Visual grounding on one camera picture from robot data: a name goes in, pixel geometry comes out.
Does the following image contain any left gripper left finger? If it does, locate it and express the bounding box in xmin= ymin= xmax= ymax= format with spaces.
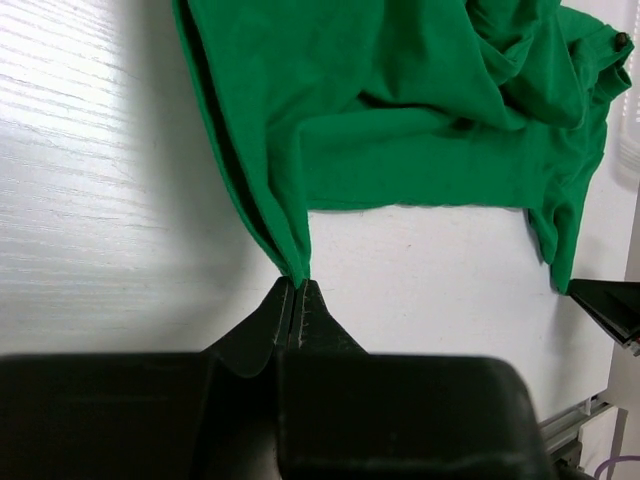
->
xmin=1 ymin=279 xmax=293 ymax=479

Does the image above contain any green t shirt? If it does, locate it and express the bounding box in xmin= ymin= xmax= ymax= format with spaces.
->
xmin=173 ymin=1 xmax=633 ymax=292

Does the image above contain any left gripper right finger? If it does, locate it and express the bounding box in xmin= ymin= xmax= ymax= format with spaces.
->
xmin=277 ymin=281 xmax=554 ymax=479

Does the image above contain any white plastic basket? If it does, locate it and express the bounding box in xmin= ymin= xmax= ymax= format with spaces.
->
xmin=614 ymin=47 xmax=639 ymax=190

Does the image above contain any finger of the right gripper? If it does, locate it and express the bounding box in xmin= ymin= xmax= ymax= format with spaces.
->
xmin=568 ymin=279 xmax=640 ymax=357

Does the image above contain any aluminium frame rail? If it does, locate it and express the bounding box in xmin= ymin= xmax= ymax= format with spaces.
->
xmin=540 ymin=396 xmax=613 ymax=456

